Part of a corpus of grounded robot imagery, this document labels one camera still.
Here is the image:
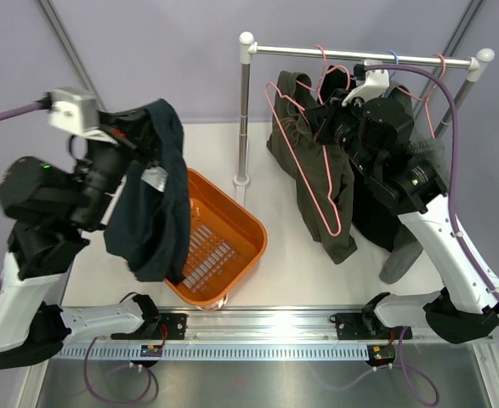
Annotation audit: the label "orange plastic basket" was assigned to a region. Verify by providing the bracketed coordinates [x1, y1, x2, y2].
[167, 169, 268, 310]

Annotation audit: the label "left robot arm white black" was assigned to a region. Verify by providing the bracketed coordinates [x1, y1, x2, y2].
[0, 108, 160, 370]

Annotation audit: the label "grey shorts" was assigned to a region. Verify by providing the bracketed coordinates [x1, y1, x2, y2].
[379, 81, 450, 285]

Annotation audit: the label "blue hanger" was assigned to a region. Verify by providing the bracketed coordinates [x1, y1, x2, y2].
[388, 49, 400, 78]

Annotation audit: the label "olive green shorts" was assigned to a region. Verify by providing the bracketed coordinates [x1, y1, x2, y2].
[265, 70, 359, 265]

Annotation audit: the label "navy blue shorts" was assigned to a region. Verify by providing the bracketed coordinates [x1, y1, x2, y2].
[103, 99, 190, 285]

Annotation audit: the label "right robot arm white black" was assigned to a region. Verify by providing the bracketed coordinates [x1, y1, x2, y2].
[311, 89, 499, 344]

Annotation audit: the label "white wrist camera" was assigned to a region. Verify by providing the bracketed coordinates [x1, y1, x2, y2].
[342, 59, 389, 107]
[48, 87, 117, 145]

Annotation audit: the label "metal clothes rack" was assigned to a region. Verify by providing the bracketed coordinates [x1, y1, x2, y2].
[233, 31, 495, 188]

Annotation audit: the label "black shorts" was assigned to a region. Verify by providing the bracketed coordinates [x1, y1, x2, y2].
[320, 70, 401, 252]

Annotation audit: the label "aluminium mounting rail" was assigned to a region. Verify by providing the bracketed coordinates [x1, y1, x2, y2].
[57, 308, 495, 345]

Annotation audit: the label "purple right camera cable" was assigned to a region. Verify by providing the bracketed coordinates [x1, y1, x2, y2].
[364, 63, 499, 326]

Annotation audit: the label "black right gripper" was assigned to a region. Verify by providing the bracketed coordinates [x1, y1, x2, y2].
[305, 89, 378, 179]

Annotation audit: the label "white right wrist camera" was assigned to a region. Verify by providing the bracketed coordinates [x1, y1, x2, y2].
[342, 59, 389, 107]

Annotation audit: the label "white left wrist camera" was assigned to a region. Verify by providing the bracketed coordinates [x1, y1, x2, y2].
[48, 87, 117, 145]

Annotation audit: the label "slotted cable duct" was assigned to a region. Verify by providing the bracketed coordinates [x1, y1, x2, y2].
[55, 343, 370, 361]

